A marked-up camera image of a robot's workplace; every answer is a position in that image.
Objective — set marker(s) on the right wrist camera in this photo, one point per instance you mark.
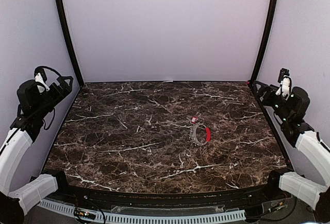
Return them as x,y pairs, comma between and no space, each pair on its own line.
285,81

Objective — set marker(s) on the left black frame post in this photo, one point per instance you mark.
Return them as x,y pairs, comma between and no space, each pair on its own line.
68,41

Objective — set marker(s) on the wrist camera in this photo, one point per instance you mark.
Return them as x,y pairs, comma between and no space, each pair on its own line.
285,81
40,79

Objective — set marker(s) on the black front rail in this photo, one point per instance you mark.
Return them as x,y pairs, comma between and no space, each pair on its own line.
144,188

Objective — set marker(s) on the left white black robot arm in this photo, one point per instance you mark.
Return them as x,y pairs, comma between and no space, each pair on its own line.
37,100

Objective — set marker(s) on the black frame post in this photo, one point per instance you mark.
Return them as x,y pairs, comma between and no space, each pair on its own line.
264,40
68,41

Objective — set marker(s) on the right black frame post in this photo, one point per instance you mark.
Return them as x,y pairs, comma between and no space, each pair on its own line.
264,40

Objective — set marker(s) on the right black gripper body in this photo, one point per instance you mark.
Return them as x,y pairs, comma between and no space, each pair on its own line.
268,101

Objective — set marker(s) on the large keyring with red sleeve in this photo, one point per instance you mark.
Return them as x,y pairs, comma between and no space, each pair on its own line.
200,134

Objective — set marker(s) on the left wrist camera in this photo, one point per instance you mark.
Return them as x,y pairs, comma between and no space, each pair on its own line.
40,79

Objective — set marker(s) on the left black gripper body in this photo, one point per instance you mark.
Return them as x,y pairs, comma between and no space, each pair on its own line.
57,97

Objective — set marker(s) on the small green circuit board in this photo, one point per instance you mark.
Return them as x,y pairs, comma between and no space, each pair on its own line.
84,214

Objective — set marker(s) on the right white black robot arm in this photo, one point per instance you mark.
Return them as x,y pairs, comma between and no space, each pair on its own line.
290,106

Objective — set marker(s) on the red key tag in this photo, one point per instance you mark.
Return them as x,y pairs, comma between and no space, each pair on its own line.
194,119

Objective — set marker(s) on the white slotted cable duct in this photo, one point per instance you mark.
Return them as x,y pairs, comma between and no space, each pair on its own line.
140,218

